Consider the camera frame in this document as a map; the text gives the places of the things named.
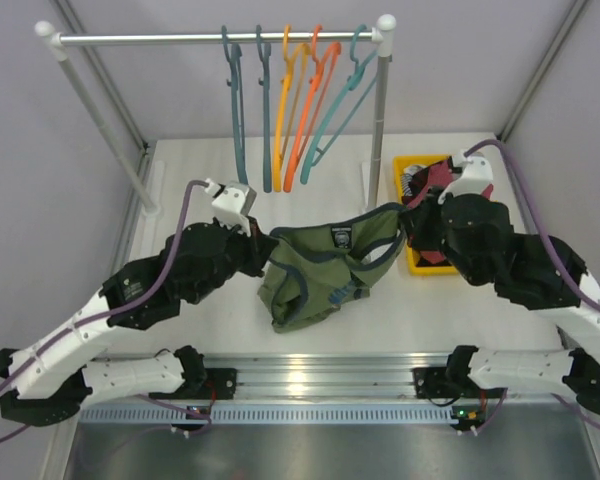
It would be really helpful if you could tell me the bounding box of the olive green tank top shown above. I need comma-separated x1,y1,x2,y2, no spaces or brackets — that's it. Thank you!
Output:
258,202,407,334

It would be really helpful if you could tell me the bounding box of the dark teal hanger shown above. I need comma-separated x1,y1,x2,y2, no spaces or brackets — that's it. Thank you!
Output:
221,26,248,184
255,25,273,193

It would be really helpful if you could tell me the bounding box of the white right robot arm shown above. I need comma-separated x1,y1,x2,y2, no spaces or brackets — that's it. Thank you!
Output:
400,194,600,415

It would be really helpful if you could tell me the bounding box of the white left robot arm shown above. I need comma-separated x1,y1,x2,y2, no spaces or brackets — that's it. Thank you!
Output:
0,219,278,427

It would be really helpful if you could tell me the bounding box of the orange hanger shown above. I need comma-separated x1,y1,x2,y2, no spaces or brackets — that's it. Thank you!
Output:
283,24,342,193

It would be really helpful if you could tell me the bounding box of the light teal hanger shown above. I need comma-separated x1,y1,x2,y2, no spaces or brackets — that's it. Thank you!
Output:
300,24,378,185

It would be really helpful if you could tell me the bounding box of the yellow hanger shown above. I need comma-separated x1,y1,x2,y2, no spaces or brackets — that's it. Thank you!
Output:
272,24,309,192

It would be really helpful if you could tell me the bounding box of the maroon shirt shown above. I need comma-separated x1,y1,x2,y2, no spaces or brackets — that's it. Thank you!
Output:
394,156,494,275

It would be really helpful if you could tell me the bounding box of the striped garment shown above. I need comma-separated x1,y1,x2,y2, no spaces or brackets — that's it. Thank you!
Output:
400,164,425,202

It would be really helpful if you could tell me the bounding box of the yellow plastic bin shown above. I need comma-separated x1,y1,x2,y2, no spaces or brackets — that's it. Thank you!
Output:
393,154,457,277

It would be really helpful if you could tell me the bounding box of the silver clothes rack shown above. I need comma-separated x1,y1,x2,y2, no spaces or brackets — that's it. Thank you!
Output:
35,14,396,212

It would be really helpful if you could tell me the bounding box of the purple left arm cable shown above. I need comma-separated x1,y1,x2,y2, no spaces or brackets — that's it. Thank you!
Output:
0,179,216,449

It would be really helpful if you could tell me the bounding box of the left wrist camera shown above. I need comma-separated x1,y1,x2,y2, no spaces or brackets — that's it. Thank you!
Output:
204,178,257,237

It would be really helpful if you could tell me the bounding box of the slotted cable duct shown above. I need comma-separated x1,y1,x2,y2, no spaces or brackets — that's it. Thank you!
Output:
79,404,484,425

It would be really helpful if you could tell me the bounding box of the aluminium mounting rail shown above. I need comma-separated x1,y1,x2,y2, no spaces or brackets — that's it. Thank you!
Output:
79,352,551,401

